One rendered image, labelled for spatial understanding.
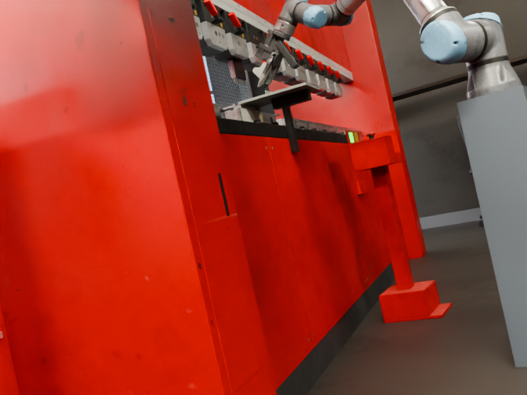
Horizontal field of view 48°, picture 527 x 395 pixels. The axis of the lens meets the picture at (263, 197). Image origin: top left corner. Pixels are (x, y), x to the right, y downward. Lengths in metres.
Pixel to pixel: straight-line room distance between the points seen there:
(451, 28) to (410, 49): 4.67
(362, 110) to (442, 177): 2.08
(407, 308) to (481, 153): 1.00
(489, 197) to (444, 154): 4.46
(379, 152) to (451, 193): 3.75
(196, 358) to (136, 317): 0.16
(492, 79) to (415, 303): 1.12
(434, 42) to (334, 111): 2.73
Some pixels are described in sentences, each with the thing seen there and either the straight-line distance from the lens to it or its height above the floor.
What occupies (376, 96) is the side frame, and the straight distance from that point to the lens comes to 4.36.
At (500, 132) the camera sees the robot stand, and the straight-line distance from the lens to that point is 1.78.
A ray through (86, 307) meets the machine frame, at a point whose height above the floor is 0.48.
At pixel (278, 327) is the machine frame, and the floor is 0.25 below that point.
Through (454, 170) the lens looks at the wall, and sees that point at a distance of 6.22.
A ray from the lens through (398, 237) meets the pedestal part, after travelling 2.62.
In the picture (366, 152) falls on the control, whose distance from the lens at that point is 2.55.
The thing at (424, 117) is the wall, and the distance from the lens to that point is 6.29.
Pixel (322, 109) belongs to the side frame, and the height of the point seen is 1.20.
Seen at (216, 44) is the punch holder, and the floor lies 1.18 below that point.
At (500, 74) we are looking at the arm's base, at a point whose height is 0.82.
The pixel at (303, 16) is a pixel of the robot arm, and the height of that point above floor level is 1.23.
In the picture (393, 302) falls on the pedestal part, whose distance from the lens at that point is 2.61.
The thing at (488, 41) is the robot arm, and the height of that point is 0.92.
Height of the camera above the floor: 0.61
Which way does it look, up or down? 1 degrees up
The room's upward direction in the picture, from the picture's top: 12 degrees counter-clockwise
